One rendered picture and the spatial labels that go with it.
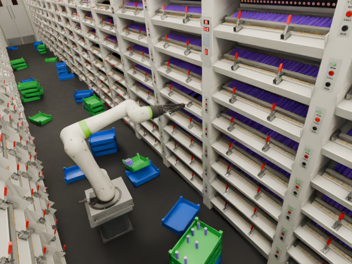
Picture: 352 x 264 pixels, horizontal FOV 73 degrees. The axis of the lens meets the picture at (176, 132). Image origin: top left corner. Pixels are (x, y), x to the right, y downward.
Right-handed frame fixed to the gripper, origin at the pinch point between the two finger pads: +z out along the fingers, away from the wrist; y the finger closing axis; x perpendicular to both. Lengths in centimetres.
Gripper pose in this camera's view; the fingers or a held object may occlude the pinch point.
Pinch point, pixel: (180, 106)
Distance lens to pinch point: 177.2
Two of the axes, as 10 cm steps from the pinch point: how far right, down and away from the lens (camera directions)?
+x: 0.5, -8.8, -4.8
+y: 5.6, 4.2, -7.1
